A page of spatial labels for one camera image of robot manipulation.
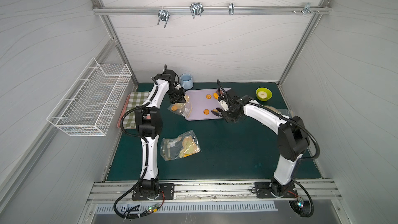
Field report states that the metal hook clamp right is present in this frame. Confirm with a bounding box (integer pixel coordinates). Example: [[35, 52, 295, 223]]
[[292, 3, 321, 16]]

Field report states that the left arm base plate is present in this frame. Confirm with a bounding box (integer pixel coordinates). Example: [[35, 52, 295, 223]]
[[131, 183, 175, 201]]

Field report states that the aluminium top rail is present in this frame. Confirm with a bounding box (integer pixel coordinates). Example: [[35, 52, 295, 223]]
[[93, 5, 332, 16]]

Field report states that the green checkered cloth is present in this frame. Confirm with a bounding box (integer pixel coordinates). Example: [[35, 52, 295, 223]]
[[122, 91, 152, 129]]

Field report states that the light blue ceramic mug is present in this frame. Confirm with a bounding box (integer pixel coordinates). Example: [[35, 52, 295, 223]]
[[180, 74, 194, 90]]

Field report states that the metal hook clamp left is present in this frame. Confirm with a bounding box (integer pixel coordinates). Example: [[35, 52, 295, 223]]
[[157, 9, 170, 28]]

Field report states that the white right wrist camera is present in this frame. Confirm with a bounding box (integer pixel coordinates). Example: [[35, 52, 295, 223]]
[[219, 98, 230, 112]]

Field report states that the pink tray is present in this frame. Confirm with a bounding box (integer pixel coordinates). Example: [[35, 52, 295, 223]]
[[117, 94, 131, 129]]

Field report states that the clear zip bag underneath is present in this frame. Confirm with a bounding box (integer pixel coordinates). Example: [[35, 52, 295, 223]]
[[168, 95, 192, 118]]

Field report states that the metal hook small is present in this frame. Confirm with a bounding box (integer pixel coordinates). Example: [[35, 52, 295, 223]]
[[229, 3, 235, 16]]

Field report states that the green plastic bowl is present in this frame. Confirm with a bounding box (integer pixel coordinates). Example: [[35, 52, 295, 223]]
[[256, 88, 273, 102]]

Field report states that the white wire basket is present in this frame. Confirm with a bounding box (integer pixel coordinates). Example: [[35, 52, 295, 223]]
[[47, 58, 132, 136]]

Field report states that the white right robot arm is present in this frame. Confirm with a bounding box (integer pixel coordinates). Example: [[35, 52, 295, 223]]
[[217, 80, 320, 198]]

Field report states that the metal hook clamp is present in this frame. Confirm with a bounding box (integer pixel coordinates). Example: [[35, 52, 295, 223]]
[[292, 3, 321, 16], [157, 9, 170, 28], [189, 3, 204, 19]]

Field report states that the lavender plastic tray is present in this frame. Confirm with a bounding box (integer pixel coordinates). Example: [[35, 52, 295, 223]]
[[186, 89, 222, 121]]

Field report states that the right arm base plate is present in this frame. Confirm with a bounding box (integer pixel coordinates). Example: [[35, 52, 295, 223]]
[[250, 181, 298, 199]]

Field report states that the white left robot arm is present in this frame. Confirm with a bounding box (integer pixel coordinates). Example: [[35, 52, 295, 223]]
[[120, 66, 187, 199]]

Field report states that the metal hook clamp middle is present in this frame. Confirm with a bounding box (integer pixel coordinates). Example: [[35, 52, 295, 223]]
[[189, 3, 204, 19]]

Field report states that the clear zip bag with duck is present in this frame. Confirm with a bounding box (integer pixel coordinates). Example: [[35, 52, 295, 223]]
[[160, 130, 201, 161]]

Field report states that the white vent strip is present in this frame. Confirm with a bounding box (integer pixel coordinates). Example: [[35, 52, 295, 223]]
[[95, 201, 278, 215]]

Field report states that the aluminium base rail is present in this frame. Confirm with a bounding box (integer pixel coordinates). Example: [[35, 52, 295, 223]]
[[87, 179, 343, 203]]

